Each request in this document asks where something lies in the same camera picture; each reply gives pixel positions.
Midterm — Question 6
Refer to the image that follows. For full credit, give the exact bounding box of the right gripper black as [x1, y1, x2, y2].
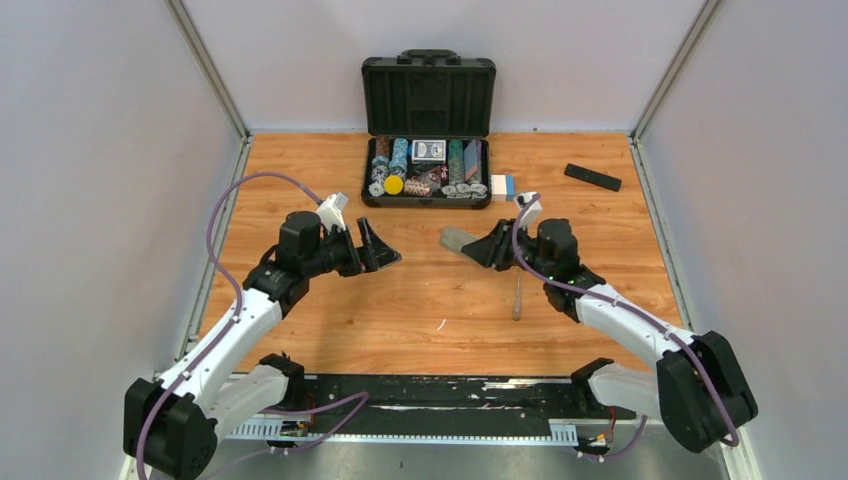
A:
[461, 220, 552, 282]

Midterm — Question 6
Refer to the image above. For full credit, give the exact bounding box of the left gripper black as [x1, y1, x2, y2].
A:
[304, 218, 402, 279]

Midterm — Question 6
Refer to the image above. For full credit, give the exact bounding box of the grey remote control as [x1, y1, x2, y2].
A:
[439, 226, 478, 260]

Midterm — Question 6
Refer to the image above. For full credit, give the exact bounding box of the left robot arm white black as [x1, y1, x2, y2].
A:
[123, 211, 402, 479]

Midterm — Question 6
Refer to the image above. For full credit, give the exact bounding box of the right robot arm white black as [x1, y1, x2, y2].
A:
[440, 219, 758, 453]

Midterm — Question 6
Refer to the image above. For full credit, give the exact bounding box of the black remote control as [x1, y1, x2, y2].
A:
[564, 163, 622, 192]

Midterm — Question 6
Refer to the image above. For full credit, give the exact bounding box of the white blue card box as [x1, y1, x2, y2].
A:
[489, 174, 516, 202]

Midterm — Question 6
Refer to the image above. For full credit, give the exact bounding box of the yellow poker chip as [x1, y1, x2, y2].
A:
[383, 175, 405, 195]

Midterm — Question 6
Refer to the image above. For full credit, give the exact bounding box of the teal poker chip stack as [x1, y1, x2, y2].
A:
[389, 138, 409, 175]

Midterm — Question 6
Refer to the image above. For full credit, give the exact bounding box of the green poker chip stack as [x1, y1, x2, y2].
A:
[447, 139, 464, 185]

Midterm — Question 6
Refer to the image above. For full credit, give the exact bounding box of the blue playing card deck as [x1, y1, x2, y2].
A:
[410, 140, 448, 163]

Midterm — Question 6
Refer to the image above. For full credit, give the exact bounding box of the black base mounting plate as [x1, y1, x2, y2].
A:
[274, 374, 636, 438]

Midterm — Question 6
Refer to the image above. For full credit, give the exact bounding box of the black poker chip case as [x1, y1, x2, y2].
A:
[360, 49, 497, 210]

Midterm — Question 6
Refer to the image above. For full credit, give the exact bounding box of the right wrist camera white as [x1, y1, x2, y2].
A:
[514, 191, 543, 229]

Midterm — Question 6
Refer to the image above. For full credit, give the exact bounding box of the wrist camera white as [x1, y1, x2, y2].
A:
[316, 192, 349, 232]
[514, 191, 543, 229]

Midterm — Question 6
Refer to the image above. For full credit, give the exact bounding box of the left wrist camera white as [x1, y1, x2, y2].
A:
[316, 192, 349, 232]

